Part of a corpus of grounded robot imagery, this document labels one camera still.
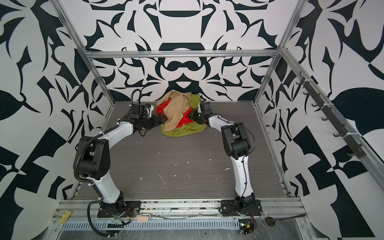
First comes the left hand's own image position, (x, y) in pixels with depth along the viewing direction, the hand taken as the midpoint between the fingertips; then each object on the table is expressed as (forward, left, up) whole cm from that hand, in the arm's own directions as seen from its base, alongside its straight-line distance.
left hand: (163, 118), depth 93 cm
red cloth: (+3, -14, -6) cm, 16 cm away
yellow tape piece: (-48, +43, -12) cm, 66 cm away
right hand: (+7, -16, -6) cm, 19 cm away
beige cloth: (+15, -9, -4) cm, 18 cm away
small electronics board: (-55, -41, -14) cm, 70 cm away
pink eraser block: (-50, +7, -12) cm, 52 cm away
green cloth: (0, -16, -11) cm, 19 cm away
